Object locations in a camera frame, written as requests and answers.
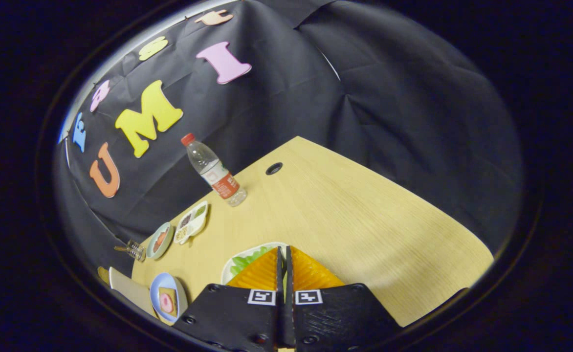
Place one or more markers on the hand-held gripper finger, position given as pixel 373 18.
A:
pixel 289 281
pixel 280 281

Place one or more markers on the green lettuce leaf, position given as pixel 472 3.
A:
pixel 242 264

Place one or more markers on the small white plate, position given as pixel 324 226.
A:
pixel 226 271

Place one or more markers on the white divided condiment dish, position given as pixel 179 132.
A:
pixel 193 222

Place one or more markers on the square bread slice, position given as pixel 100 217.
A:
pixel 174 293

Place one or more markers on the black desk grommet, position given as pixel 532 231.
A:
pixel 274 168

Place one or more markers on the pink ham slice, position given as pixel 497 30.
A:
pixel 166 303

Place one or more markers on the blue plate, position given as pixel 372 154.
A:
pixel 162 281

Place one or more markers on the pale green plate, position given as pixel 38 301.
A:
pixel 168 229

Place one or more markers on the red tomato slice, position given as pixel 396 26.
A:
pixel 162 238

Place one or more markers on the clear water bottle red label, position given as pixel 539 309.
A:
pixel 213 171

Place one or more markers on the white toaster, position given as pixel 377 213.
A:
pixel 130 288

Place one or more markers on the black backdrop cloth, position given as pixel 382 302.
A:
pixel 364 98

